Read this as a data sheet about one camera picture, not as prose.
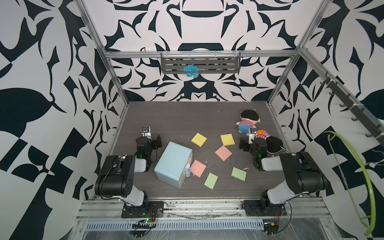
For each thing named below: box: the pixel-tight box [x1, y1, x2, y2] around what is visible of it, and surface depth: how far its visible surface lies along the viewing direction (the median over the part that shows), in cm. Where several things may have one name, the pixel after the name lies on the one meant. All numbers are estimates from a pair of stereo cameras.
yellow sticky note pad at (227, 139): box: [220, 133, 236, 146], surface depth 101 cm
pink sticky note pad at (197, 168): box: [190, 159, 207, 178], surface depth 90 cm
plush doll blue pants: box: [236, 109, 261, 136], surface depth 104 cm
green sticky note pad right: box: [231, 167, 247, 182], surface depth 87 cm
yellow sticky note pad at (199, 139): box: [191, 132, 208, 148], surface depth 101 cm
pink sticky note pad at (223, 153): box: [214, 145, 233, 162], surface depth 96 cm
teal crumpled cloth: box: [183, 64, 200, 78], surface depth 93 cm
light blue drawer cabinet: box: [154, 141, 193, 189], surface depth 75 cm
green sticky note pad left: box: [203, 172, 219, 190], surface depth 85 cm
